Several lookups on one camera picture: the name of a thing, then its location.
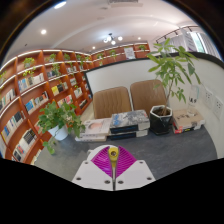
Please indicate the yellow and white charger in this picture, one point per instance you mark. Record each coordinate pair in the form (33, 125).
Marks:
(113, 154)

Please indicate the white book with face print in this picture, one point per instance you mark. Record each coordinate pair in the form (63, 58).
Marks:
(95, 126)

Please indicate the white framed notice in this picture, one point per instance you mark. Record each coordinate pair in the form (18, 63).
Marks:
(129, 53)

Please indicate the ceiling lamp with round bulbs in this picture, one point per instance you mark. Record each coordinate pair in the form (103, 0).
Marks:
(112, 40)

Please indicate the thick dark blue book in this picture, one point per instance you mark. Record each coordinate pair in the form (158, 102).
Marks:
(128, 118)

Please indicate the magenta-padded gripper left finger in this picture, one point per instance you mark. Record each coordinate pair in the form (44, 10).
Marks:
(96, 173)

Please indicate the clear acrylic sign holder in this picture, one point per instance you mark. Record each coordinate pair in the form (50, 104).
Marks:
(194, 100)

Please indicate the leafy plant in white pot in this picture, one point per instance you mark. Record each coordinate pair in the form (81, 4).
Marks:
(60, 132)

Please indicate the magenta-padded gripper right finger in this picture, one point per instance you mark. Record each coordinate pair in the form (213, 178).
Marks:
(133, 173)

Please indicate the beige printed book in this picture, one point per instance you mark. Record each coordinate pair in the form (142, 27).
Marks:
(186, 116)

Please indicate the recessed ceiling lights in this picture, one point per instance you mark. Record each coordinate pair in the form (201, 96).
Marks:
(43, 31)

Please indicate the thin dark blue book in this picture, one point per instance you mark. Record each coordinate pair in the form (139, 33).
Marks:
(126, 135)

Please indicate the white standing sign board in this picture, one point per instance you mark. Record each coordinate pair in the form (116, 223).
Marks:
(189, 41)

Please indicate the tall plant in black pot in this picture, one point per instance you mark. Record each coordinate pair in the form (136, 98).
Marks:
(160, 121)

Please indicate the tan padded chair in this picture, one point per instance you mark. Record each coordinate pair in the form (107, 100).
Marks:
(111, 101)
(143, 96)

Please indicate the white window curtain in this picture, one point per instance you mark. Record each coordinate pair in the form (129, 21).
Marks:
(206, 45)

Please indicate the thin white book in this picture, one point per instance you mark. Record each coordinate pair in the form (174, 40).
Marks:
(90, 138)

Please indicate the white wall socket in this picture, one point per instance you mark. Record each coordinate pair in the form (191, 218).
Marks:
(208, 97)
(218, 107)

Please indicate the orange wooden bookshelf unit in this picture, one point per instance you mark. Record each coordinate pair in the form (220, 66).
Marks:
(43, 60)

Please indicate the red book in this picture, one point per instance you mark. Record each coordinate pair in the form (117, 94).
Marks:
(180, 131)

